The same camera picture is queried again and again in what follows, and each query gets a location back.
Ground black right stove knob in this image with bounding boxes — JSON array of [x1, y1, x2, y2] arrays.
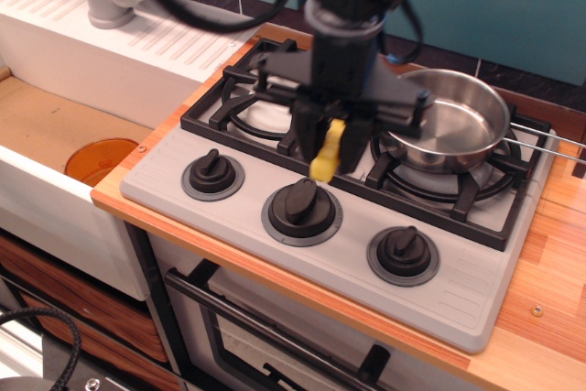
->
[[366, 226, 440, 288]]

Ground black right burner grate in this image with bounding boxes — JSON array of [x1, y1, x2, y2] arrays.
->
[[331, 111, 551, 251]]

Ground orange plastic plate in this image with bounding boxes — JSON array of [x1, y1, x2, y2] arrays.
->
[[64, 138, 138, 187]]

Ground white toy sink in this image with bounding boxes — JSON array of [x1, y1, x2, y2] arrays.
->
[[1, 0, 250, 300]]

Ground black left burner grate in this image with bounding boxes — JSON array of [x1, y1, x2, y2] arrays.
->
[[180, 38, 399, 189]]

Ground oven door with handle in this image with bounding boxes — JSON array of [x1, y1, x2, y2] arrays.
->
[[164, 260, 470, 390]]

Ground black middle stove knob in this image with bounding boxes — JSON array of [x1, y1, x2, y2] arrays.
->
[[261, 178, 343, 247]]

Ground wooden drawer fronts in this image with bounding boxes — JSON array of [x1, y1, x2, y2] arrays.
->
[[1, 231, 181, 390]]

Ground black left stove knob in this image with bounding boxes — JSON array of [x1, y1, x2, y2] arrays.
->
[[181, 148, 245, 202]]

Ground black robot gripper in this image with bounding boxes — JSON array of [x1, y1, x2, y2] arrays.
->
[[255, 33, 432, 171]]

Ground stainless steel pan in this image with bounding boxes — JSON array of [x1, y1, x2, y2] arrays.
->
[[370, 69, 566, 174]]

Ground black stove knob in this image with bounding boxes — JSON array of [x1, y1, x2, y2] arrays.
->
[[261, 178, 343, 247], [366, 226, 440, 288], [181, 148, 245, 202]]

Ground grey toy stove top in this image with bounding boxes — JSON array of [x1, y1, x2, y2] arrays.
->
[[118, 38, 560, 355]]

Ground black burner grate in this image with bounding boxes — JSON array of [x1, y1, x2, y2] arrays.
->
[[331, 111, 551, 251], [180, 38, 399, 189]]

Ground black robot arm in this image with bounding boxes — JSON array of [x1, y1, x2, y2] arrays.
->
[[255, 0, 433, 182]]

